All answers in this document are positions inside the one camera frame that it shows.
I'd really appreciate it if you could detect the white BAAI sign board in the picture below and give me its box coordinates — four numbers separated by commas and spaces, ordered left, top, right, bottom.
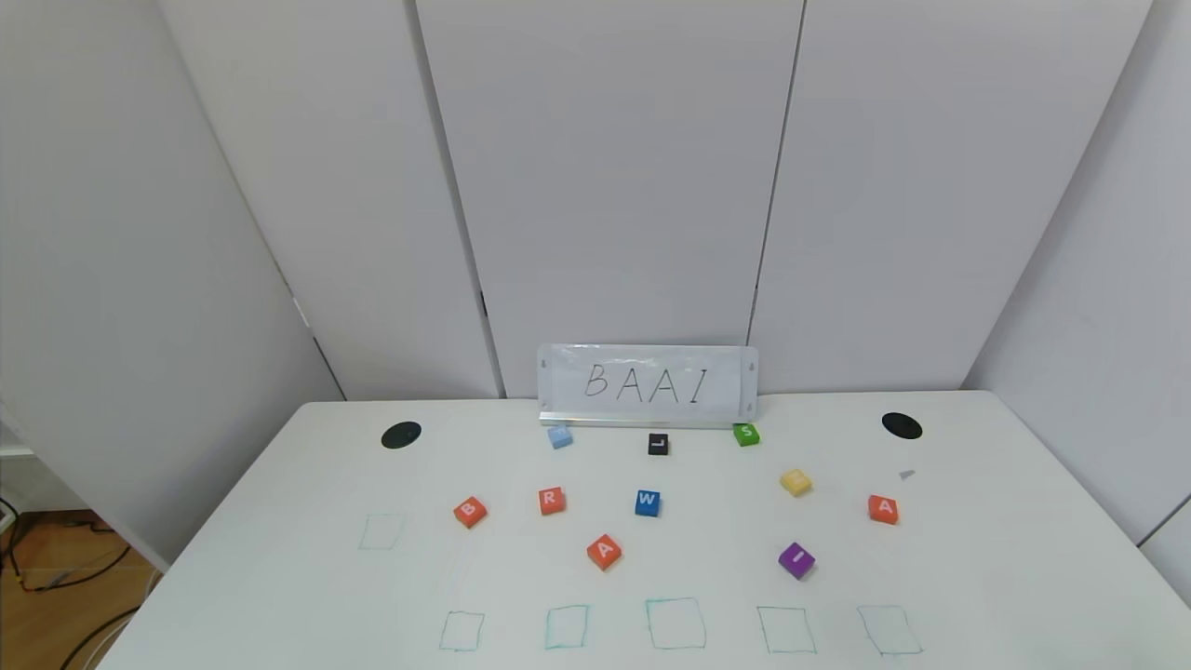
537, 343, 759, 430

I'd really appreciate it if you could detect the black floor cable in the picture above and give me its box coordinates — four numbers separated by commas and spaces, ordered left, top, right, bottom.
58, 607, 142, 670
0, 498, 133, 593

